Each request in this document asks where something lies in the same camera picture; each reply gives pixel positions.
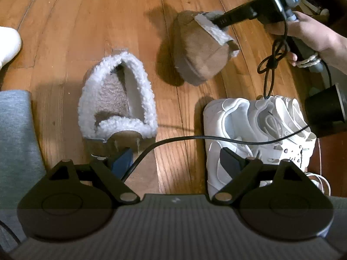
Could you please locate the person's grey trouser leg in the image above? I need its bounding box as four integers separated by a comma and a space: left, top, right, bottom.
0, 90, 48, 250

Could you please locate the person's white socked foot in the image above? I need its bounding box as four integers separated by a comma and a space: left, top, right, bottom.
0, 26, 22, 71

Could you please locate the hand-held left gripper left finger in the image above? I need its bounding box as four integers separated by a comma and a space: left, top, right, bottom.
49, 147, 141, 206

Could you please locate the white sneaker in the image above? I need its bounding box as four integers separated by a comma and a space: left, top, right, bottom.
255, 95, 318, 172
203, 98, 272, 198

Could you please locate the black cable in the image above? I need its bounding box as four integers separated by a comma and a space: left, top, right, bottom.
121, 11, 333, 182

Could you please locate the brown fleece-lined boot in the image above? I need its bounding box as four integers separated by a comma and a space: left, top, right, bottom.
78, 51, 158, 159
173, 10, 240, 86

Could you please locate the person's right hand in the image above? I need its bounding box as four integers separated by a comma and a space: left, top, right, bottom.
264, 11, 340, 67

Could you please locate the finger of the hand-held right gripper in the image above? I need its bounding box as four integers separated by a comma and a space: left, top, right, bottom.
210, 0, 258, 30

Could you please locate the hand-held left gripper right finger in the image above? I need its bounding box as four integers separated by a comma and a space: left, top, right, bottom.
212, 147, 309, 206

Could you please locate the black cylindrical cup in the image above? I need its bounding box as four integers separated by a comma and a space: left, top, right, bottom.
304, 83, 347, 138

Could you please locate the white wrist strap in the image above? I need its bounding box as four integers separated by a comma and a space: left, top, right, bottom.
297, 54, 320, 68

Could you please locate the person's right forearm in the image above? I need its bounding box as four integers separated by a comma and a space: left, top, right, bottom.
321, 32, 347, 75

